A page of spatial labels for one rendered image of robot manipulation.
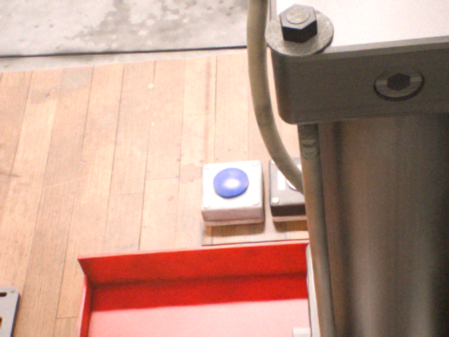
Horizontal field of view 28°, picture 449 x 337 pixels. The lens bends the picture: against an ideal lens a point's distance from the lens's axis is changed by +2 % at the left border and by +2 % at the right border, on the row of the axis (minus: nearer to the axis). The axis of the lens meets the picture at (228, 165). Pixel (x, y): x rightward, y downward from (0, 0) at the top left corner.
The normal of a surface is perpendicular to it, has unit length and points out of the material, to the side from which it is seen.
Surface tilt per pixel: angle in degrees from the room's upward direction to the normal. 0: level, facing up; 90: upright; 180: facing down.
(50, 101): 0
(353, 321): 90
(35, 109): 0
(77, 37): 0
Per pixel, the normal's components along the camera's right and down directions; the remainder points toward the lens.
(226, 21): -0.13, -0.62
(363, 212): -0.39, 0.75
